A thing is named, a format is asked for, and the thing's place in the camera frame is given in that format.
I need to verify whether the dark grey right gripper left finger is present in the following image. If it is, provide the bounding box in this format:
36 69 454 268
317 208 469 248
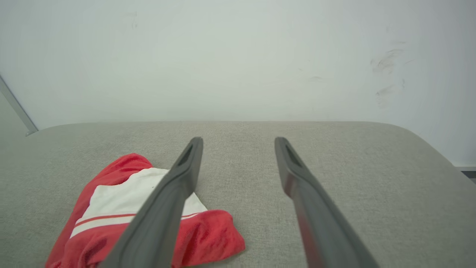
99 137 204 268

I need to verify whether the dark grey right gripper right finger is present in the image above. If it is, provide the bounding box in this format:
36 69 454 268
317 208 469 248
274 137 380 268

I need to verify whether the red and white basketball jersey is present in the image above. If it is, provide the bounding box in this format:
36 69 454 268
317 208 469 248
45 153 246 268

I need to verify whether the grey metal frame bar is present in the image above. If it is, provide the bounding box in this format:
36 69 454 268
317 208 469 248
0 74 39 137

